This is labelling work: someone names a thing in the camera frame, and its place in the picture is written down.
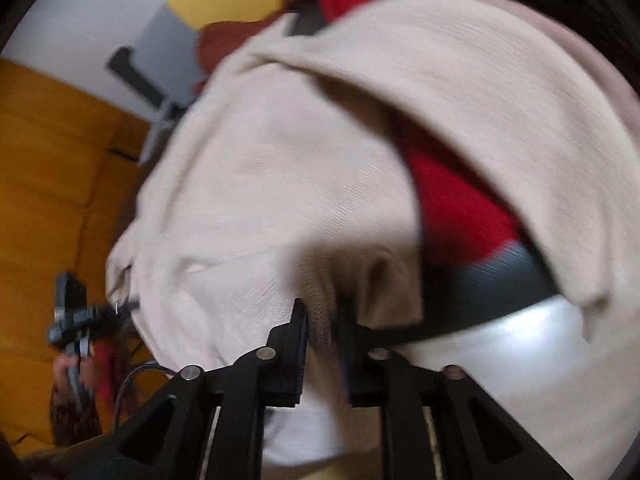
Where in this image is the beige knit sweater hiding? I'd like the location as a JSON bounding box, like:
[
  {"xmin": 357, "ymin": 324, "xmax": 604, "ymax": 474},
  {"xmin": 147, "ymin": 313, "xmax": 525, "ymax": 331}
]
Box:
[{"xmin": 105, "ymin": 0, "xmax": 640, "ymax": 467}]

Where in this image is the person's left hand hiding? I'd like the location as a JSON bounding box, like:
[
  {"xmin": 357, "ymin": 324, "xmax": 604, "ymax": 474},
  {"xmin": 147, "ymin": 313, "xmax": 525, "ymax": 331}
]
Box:
[{"xmin": 52, "ymin": 349, "xmax": 99, "ymax": 406}]

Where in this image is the orange wooden wardrobe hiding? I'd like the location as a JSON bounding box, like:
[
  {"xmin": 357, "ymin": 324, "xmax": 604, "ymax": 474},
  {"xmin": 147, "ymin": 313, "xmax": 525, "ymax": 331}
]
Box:
[{"xmin": 1, "ymin": 61, "xmax": 149, "ymax": 456}]

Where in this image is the dark grey mattress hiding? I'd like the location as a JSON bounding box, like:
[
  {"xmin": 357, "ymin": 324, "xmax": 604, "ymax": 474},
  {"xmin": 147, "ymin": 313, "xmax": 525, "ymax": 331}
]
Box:
[{"xmin": 399, "ymin": 242, "xmax": 559, "ymax": 342}]

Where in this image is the red garment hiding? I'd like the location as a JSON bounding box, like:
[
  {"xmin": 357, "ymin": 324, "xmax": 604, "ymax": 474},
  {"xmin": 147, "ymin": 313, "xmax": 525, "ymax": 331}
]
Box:
[{"xmin": 316, "ymin": 0, "xmax": 526, "ymax": 266}]

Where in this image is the grey yellow blue headboard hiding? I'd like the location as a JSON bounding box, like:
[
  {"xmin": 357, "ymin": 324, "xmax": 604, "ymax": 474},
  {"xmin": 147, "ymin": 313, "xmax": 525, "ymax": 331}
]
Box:
[{"xmin": 131, "ymin": 0, "xmax": 284, "ymax": 107}]

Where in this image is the rust brown knit garment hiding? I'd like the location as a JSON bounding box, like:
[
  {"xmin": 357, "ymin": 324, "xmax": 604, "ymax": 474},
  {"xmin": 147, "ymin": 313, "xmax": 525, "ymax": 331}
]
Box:
[{"xmin": 193, "ymin": 0, "xmax": 318, "ymax": 96}]

